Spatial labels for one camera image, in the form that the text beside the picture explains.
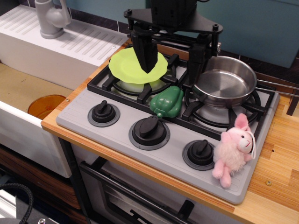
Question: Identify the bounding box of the orange plastic bowl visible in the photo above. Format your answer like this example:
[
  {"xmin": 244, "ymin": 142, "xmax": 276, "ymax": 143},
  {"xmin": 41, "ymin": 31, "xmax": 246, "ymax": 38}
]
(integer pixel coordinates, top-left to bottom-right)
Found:
[{"xmin": 28, "ymin": 94, "xmax": 66, "ymax": 120}]

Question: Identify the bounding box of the black braided cable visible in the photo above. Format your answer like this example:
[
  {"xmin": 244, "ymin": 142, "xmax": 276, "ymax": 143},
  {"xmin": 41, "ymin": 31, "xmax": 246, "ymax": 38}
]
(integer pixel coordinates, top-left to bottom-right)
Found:
[{"xmin": 0, "ymin": 183, "xmax": 35, "ymax": 224}]

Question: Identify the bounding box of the black stove grate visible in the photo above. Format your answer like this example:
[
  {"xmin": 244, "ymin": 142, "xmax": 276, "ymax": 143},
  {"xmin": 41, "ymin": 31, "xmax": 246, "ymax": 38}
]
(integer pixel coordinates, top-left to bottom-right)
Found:
[{"xmin": 87, "ymin": 45, "xmax": 275, "ymax": 140}]

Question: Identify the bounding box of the pink stuffed rabbit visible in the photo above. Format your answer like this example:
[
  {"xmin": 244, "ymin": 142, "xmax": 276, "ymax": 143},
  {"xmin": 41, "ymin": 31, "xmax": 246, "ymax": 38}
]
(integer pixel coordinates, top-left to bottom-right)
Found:
[{"xmin": 212, "ymin": 113, "xmax": 256, "ymax": 188}]

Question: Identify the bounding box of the black left stove knob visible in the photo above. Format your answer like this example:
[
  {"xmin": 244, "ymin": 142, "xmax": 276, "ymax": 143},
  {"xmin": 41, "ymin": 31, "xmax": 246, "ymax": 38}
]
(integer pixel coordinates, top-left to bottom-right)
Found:
[{"xmin": 87, "ymin": 100, "xmax": 121, "ymax": 127}]

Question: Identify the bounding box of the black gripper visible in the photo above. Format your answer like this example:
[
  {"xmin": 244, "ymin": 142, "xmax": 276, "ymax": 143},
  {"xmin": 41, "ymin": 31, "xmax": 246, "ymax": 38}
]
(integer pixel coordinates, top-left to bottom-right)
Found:
[{"xmin": 124, "ymin": 0, "xmax": 223, "ymax": 84}]

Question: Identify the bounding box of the toy oven door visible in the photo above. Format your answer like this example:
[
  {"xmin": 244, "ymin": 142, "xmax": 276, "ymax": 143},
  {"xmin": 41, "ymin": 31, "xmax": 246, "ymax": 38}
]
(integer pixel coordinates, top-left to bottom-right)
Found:
[{"xmin": 79, "ymin": 157, "xmax": 236, "ymax": 224}]

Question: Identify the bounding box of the grey toy stove top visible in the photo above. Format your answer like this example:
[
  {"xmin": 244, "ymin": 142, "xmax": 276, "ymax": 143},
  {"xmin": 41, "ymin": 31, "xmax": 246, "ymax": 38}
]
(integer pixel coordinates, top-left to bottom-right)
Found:
[{"xmin": 55, "ymin": 46, "xmax": 280, "ymax": 205}]

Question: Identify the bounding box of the light green plastic plate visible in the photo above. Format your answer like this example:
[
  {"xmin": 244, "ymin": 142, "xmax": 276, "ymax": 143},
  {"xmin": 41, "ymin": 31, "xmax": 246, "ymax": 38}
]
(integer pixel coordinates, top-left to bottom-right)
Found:
[{"xmin": 108, "ymin": 48, "xmax": 168, "ymax": 84}]

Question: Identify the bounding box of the black stove knob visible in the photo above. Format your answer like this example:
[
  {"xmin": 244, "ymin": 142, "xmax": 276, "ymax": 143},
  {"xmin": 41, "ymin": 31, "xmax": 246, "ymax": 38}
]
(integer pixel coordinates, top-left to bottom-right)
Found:
[
  {"xmin": 87, "ymin": 100, "xmax": 121, "ymax": 127},
  {"xmin": 182, "ymin": 140, "xmax": 215, "ymax": 171},
  {"xmin": 128, "ymin": 116, "xmax": 170, "ymax": 151}
]

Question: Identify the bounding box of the green toy bell pepper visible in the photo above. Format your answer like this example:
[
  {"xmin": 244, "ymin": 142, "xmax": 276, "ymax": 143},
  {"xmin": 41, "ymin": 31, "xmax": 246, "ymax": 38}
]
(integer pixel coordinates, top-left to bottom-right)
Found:
[{"xmin": 149, "ymin": 86, "xmax": 184, "ymax": 118}]

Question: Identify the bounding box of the white toy sink unit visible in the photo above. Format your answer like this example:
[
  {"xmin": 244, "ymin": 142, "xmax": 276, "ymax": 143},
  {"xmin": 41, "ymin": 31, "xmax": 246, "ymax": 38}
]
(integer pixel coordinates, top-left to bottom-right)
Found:
[{"xmin": 0, "ymin": 5, "xmax": 127, "ymax": 178}]

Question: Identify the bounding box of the stainless steel pot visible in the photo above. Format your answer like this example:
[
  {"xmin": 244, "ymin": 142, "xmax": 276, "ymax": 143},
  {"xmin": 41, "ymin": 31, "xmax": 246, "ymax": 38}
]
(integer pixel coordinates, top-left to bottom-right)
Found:
[{"xmin": 192, "ymin": 56, "xmax": 298, "ymax": 108}]

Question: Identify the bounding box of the black middle stove knob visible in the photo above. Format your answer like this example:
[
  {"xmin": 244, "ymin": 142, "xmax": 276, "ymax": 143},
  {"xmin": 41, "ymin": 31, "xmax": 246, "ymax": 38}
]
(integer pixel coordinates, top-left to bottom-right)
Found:
[{"xmin": 128, "ymin": 116, "xmax": 170, "ymax": 151}]

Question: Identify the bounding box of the grey toy faucet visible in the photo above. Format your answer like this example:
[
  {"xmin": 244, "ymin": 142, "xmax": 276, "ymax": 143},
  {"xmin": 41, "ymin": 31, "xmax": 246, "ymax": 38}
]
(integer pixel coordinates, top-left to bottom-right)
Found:
[{"xmin": 35, "ymin": 0, "xmax": 71, "ymax": 39}]

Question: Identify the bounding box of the black right stove knob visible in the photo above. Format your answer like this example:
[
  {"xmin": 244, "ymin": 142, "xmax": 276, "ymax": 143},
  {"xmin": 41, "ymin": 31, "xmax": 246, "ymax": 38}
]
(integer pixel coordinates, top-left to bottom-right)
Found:
[{"xmin": 182, "ymin": 140, "xmax": 215, "ymax": 171}]

